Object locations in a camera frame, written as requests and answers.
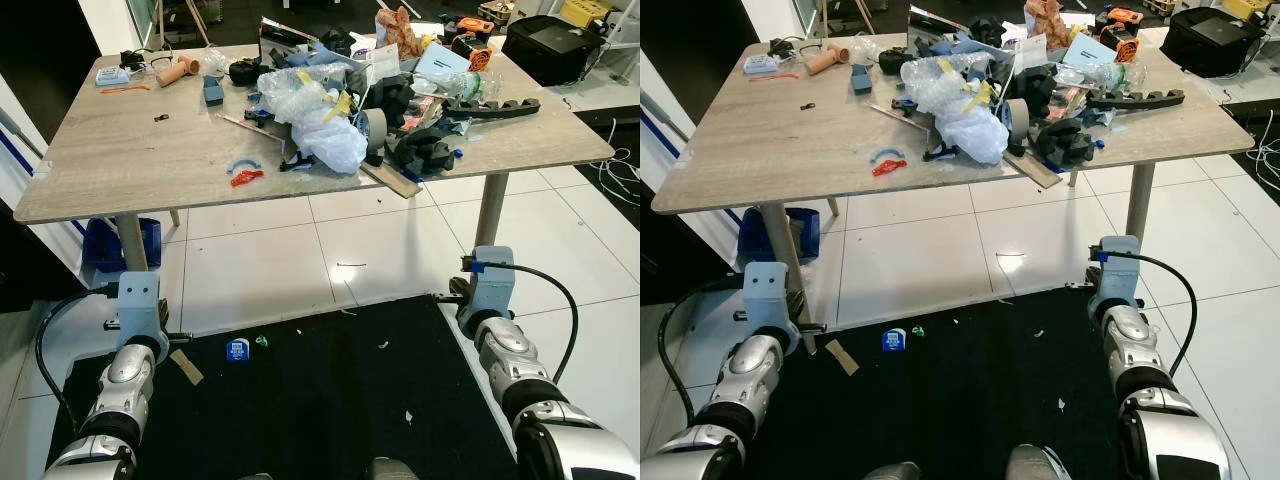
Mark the pale blue left wrist camera mount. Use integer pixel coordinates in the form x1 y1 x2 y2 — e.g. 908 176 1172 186
741 261 802 347
117 271 167 345

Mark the white bluish plastic bag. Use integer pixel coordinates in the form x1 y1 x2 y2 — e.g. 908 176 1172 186
934 94 1012 167
289 104 370 177

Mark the wooden table with metal legs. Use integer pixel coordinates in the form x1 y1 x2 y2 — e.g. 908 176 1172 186
13 28 616 274
651 22 1256 357

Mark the pale blue right wrist camera mount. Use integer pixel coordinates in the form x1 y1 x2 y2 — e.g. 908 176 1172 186
467 245 517 322
1088 235 1142 312

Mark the orange black tool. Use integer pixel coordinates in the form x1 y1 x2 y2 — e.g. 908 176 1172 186
449 17 497 72
1096 8 1144 64

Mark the long wooden strip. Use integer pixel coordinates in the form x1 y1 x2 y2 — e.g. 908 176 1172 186
1002 149 1064 190
357 159 424 200

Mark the clear crumpled plastic wrap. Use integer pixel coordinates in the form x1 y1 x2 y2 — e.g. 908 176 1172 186
899 52 997 117
256 62 354 127

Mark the grey tape roll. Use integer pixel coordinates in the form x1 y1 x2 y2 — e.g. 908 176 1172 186
356 107 390 157
1002 97 1032 147

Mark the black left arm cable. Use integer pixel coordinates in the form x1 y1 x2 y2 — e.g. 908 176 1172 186
656 274 747 421
34 284 122 433

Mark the beige cylinder handle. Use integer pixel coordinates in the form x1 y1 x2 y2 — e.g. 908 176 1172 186
155 55 202 88
805 43 850 76

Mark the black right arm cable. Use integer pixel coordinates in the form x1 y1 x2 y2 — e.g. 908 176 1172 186
461 257 580 387
1093 249 1200 380

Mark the small flat wooden piece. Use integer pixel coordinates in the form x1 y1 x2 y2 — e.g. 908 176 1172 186
824 338 861 377
167 348 206 387

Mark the blue plastic bin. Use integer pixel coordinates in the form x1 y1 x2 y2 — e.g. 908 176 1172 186
737 206 822 264
82 216 164 274

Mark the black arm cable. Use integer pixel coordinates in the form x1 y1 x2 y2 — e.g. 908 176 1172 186
34 284 122 433
656 274 747 421
1093 249 1200 380
461 257 580 387

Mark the black floor mat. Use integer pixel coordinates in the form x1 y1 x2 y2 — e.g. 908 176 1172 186
44 292 522 480
744 284 1127 480

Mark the black fabric bag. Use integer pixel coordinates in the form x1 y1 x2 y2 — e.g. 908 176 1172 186
501 14 605 88
1159 7 1264 80

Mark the clear plastic bottle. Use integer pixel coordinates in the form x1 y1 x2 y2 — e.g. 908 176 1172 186
429 67 502 102
1074 59 1147 92

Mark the white floor cable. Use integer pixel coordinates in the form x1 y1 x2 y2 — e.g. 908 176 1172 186
596 119 641 207
1244 109 1280 192

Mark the pale blue wrist camera mount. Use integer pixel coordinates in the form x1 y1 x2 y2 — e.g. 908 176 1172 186
467 245 517 322
741 261 802 347
1088 235 1142 312
117 271 167 345

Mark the black foam block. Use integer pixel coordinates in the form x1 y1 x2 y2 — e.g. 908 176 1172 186
364 74 417 127
1032 117 1100 170
387 127 457 182
1009 64 1062 117

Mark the long black notched strip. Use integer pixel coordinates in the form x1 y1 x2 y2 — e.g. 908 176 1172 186
1087 88 1187 112
444 96 543 122

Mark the brown plush toy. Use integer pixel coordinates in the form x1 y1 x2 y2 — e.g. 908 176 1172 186
375 7 426 60
1024 0 1072 52

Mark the white side table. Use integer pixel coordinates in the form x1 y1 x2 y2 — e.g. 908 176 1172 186
1140 15 1280 107
480 20 641 114

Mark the light blue paper sheet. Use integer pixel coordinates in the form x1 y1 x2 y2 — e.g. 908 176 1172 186
412 41 472 82
1059 31 1119 72

